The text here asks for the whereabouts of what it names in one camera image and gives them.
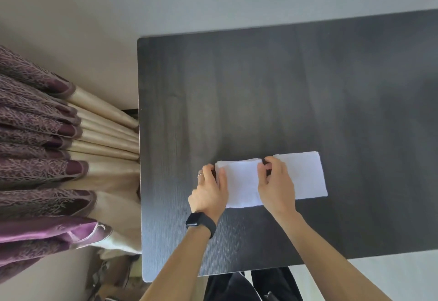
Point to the person's right hand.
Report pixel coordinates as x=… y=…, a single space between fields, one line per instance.
x=278 y=191

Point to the person's black trousers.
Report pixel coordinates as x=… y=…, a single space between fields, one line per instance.
x=239 y=287

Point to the person's left thumb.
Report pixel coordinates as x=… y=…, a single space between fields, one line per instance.
x=223 y=181

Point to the person's left hand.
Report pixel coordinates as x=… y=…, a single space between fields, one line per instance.
x=207 y=198

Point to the person's right forearm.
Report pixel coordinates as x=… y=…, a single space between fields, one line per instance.
x=321 y=253

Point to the purple and beige curtain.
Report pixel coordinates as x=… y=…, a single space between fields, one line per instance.
x=51 y=160

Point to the black smartwatch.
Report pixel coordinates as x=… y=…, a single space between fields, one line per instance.
x=202 y=222

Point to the person's left forearm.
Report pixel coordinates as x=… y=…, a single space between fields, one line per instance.
x=181 y=263

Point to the white paper towel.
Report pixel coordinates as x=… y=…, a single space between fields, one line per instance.
x=241 y=184

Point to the person's right thumb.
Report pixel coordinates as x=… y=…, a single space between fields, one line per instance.
x=262 y=176

